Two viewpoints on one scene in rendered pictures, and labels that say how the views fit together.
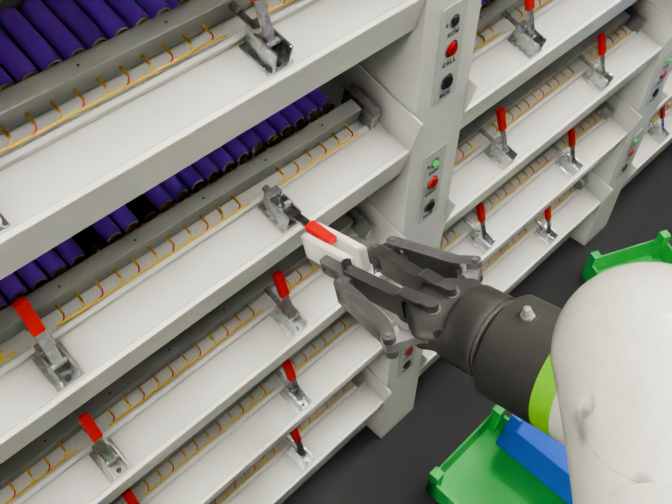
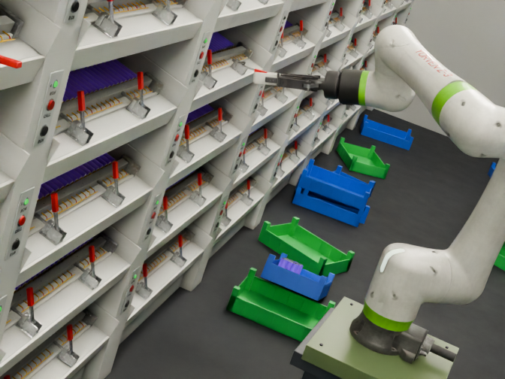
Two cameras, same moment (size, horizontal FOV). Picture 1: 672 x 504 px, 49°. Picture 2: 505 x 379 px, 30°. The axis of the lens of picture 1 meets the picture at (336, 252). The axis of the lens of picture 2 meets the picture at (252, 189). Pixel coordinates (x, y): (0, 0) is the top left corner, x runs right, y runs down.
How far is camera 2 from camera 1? 2.14 m
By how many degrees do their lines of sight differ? 42
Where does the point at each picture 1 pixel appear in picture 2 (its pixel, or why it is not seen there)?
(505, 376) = (350, 81)
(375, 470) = (195, 302)
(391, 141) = (255, 64)
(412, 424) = (204, 287)
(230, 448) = (179, 211)
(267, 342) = (213, 141)
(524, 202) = (251, 159)
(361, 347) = (213, 192)
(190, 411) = (200, 153)
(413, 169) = not seen: hidden behind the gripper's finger
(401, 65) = (266, 31)
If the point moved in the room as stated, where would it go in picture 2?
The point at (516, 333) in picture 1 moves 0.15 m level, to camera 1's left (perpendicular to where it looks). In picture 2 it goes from (350, 71) to (304, 62)
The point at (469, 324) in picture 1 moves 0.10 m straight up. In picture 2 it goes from (334, 74) to (346, 38)
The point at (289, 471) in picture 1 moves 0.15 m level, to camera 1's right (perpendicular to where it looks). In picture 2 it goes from (174, 267) to (219, 269)
